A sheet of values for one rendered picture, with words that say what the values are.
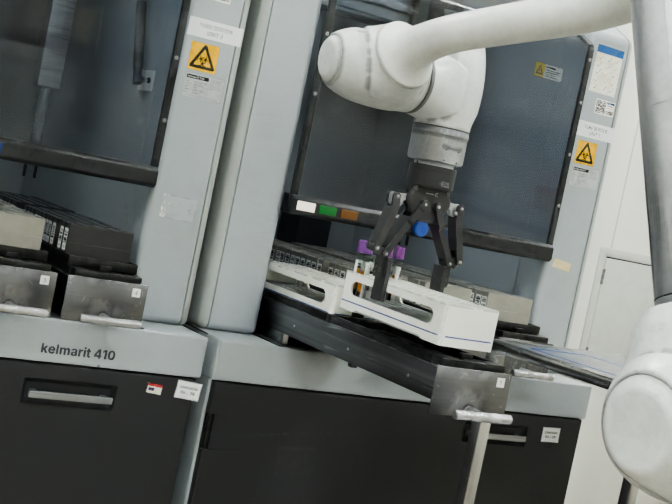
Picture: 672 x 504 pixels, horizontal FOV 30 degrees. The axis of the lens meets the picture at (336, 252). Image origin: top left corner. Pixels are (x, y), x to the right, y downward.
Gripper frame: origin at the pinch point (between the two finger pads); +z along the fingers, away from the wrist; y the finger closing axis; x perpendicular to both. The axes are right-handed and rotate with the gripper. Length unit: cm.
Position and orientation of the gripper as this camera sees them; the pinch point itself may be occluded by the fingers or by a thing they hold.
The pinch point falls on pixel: (408, 290)
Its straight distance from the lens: 199.3
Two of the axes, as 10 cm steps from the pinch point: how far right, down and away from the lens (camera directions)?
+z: -2.0, 9.8, 0.6
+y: 8.5, 1.4, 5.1
